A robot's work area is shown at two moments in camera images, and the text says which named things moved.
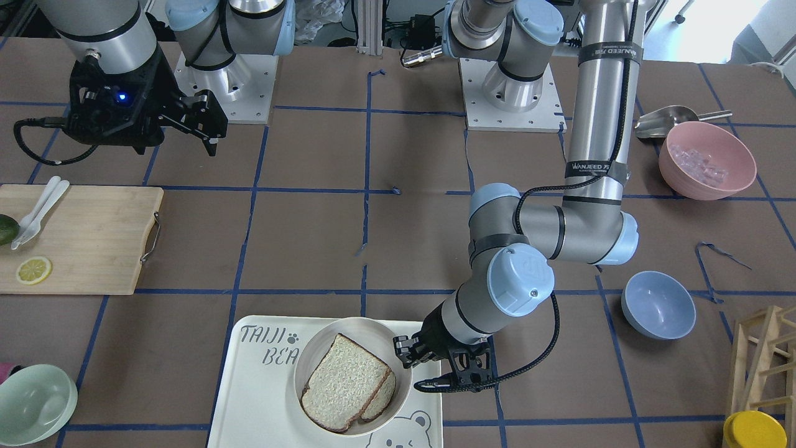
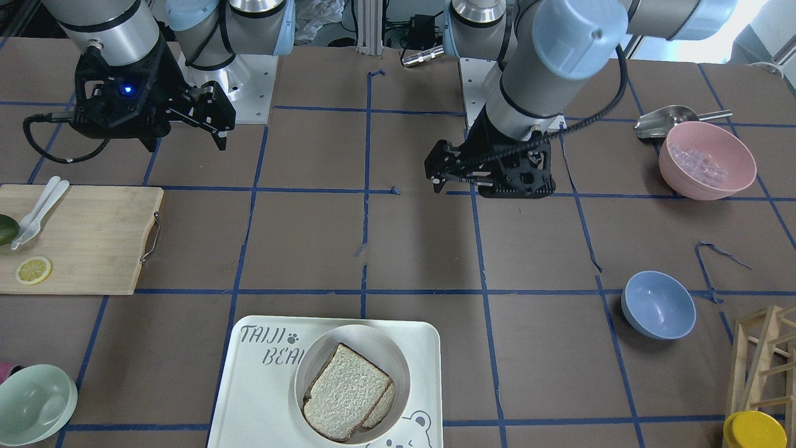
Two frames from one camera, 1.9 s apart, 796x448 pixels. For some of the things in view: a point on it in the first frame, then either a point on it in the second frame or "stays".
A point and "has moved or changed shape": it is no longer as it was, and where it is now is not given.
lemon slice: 34,270 stays
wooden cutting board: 95,238 stays
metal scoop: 656,126 stays
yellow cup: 754,429 stays
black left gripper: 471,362 to 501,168
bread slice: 343,384 has moved or changed shape
